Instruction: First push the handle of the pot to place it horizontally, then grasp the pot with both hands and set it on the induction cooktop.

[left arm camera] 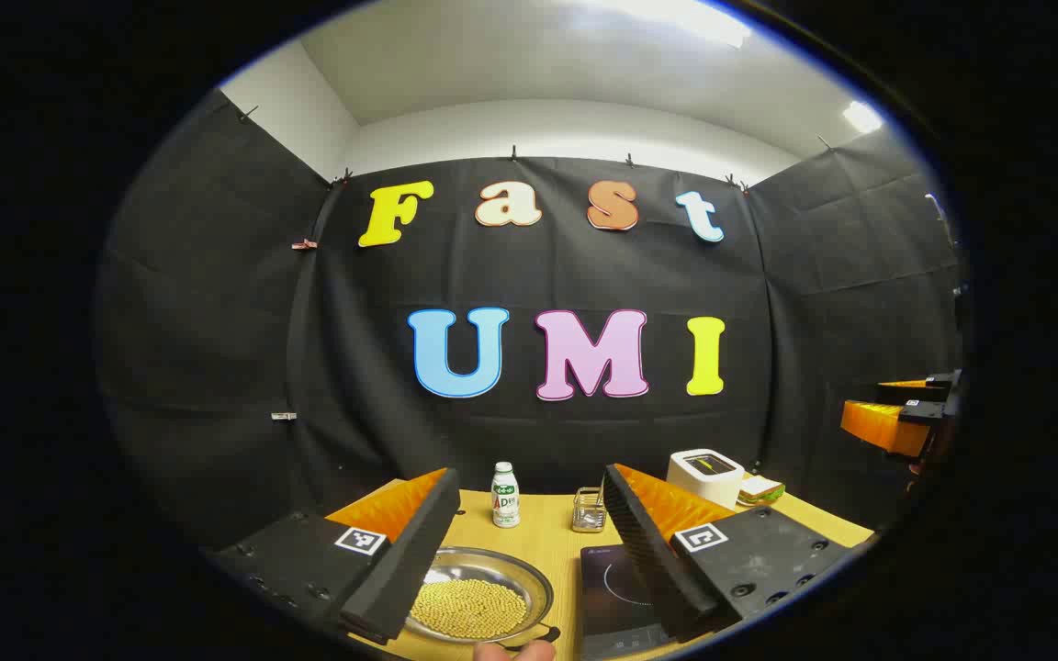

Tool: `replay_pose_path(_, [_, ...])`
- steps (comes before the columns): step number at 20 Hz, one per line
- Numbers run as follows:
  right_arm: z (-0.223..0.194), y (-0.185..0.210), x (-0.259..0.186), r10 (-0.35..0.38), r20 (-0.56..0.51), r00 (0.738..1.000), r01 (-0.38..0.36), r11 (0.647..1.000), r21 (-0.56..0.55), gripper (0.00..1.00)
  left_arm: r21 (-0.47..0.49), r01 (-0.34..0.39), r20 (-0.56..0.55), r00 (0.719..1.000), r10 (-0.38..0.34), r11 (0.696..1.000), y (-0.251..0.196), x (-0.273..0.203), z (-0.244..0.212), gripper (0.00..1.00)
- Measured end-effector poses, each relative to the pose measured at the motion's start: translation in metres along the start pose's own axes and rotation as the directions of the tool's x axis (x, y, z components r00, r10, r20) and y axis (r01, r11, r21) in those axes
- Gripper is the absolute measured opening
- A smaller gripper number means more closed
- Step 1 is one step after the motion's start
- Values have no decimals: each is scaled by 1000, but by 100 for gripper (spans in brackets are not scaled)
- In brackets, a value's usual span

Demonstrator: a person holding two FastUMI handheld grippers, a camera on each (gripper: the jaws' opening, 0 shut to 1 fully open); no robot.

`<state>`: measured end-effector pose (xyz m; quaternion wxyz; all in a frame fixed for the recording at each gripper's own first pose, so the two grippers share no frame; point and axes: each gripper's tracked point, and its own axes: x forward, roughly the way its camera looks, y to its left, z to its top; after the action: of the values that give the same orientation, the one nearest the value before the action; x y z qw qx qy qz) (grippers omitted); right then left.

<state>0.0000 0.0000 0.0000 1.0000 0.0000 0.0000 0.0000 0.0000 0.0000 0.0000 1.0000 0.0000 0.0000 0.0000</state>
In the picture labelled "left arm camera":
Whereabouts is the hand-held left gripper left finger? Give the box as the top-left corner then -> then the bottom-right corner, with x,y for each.
208,468 -> 461,645

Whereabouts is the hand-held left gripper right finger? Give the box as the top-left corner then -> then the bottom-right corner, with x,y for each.
602,464 -> 851,644

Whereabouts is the black induction cooktop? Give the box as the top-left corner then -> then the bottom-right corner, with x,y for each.
580,543 -> 677,661

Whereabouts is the pile of yellow beans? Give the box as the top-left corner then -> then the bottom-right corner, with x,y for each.
411,578 -> 528,641

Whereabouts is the stainless steel pot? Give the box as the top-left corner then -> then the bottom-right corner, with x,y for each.
405,546 -> 562,648

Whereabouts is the white toaster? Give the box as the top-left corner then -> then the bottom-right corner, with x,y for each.
667,448 -> 746,510

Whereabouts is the small white drink bottle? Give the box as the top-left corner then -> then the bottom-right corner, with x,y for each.
490,462 -> 522,529

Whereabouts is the sandwich with lettuce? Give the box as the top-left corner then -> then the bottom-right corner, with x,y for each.
738,475 -> 785,506

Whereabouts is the black backdrop cloth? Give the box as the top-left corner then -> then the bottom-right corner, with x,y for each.
97,87 -> 966,552

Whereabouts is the metal wire basket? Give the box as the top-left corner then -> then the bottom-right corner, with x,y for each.
571,487 -> 607,533

